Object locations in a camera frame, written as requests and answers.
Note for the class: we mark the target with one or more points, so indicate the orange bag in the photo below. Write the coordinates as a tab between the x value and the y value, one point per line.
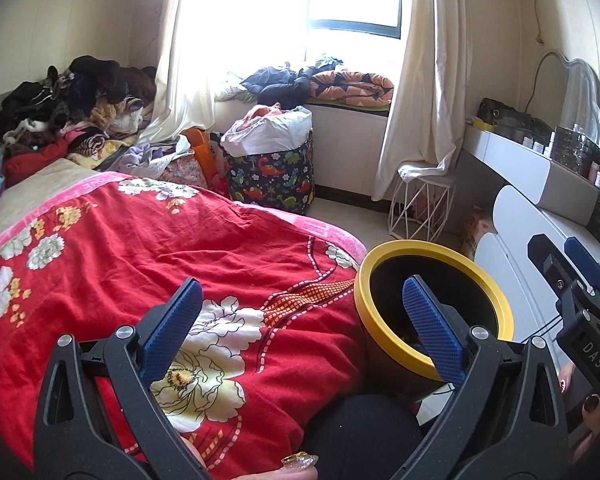
200	155

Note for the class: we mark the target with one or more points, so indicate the white chair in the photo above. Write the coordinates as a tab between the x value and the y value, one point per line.
510	220

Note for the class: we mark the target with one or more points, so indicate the orange patterned quilt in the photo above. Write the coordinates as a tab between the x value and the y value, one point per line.
355	87

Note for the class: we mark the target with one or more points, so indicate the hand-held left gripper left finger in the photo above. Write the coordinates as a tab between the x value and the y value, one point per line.
172	327

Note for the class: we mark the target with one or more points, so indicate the person's right hand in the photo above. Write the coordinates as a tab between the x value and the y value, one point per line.
592	410

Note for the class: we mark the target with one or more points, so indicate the white dressing table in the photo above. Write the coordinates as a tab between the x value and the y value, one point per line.
520	165

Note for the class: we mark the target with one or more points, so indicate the beige bed sheet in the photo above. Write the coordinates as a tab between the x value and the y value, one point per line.
35	195

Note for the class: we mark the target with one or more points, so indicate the cardboard box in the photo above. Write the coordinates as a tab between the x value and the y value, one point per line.
477	230

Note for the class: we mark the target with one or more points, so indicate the floral fabric bag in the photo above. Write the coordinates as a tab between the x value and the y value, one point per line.
185	172

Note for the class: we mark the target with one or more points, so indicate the yellow rimmed black bin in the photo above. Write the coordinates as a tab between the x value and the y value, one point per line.
430	250

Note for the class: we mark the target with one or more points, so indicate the dark blue jacket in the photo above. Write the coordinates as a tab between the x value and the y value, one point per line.
275	85

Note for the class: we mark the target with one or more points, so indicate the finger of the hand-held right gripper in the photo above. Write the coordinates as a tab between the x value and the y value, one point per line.
547	265
585	262

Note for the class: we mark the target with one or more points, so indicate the olive green bag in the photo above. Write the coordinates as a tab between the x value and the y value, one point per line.
510	117

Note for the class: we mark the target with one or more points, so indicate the lavender cloth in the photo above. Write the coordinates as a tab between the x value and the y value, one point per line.
145	157

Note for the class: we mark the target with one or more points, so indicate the clear cosmetics organizer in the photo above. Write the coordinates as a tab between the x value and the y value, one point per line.
575	150

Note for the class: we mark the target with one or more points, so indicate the white cloth bundle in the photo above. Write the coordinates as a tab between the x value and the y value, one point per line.
270	132

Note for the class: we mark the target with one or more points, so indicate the person's black trouser leg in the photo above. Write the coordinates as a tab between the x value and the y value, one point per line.
360	440

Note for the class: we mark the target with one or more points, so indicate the red floral blanket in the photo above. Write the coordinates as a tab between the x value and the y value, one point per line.
130	260

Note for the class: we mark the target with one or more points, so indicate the curved vanity mirror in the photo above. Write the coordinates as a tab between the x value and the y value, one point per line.
580	90

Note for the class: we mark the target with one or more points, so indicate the pile of dark clothes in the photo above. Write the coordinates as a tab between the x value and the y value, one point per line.
80	95

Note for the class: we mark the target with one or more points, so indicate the dinosaur print laundry basket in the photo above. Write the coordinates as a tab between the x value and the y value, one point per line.
270	180

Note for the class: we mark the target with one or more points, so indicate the person's left hand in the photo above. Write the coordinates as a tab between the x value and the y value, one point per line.
300	467

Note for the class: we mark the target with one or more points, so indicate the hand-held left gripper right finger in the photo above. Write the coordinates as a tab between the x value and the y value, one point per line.
430	327

